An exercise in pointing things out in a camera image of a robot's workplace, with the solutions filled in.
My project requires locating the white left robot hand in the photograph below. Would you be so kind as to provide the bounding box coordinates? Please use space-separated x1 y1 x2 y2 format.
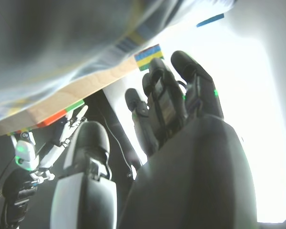
50 50 258 229

